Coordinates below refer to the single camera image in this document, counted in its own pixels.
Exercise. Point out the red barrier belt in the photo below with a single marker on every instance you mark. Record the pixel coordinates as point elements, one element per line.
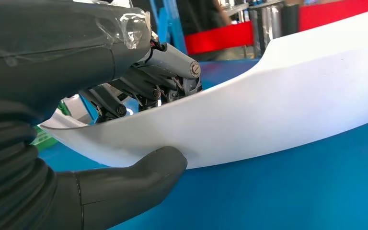
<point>219,38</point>

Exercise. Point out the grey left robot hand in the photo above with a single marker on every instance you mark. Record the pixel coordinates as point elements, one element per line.
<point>44,47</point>

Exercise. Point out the green plastic crate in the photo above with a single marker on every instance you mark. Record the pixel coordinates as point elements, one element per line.
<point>42,141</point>

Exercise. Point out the person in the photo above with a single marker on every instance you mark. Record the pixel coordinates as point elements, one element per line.
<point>200,16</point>

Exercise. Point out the blue steel shelving rack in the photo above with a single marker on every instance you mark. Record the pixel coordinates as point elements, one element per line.
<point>266,196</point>

